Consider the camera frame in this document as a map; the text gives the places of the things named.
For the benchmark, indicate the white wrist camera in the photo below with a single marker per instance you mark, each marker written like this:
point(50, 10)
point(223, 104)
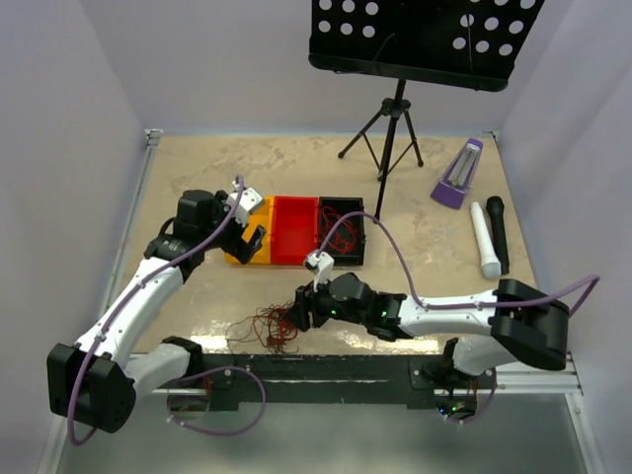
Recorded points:
point(320, 265)
point(245, 206)

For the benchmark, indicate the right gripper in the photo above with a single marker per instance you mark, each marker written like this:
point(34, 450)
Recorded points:
point(307, 300)

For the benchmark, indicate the white microphone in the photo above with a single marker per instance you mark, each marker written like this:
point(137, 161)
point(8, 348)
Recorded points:
point(489, 262)

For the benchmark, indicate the aluminium frame rail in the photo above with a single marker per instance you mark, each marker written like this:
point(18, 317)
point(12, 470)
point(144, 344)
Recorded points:
point(538, 377)

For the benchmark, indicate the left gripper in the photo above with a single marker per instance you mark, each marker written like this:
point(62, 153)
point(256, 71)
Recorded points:
point(239, 247)

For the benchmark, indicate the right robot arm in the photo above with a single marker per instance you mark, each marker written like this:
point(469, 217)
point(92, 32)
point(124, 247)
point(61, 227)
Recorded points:
point(513, 322)

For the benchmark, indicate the black microphone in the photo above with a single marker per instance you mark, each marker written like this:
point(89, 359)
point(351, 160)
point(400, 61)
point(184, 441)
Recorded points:
point(496, 208)

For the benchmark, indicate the black plastic bin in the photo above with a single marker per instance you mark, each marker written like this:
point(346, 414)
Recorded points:
point(347, 244)

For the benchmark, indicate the red plastic bin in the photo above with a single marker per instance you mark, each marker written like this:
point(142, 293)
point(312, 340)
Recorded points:
point(294, 229)

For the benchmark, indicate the purple metronome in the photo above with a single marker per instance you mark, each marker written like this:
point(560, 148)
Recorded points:
point(456, 180)

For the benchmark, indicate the black music stand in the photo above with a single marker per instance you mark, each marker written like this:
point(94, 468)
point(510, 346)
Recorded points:
point(463, 44)

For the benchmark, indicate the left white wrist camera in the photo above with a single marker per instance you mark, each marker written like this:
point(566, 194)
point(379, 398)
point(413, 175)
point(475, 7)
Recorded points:
point(245, 206)

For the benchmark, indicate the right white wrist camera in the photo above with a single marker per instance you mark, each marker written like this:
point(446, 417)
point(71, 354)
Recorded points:
point(320, 265)

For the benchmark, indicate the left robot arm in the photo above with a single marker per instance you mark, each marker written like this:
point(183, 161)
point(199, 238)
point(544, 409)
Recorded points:
point(168, 262)

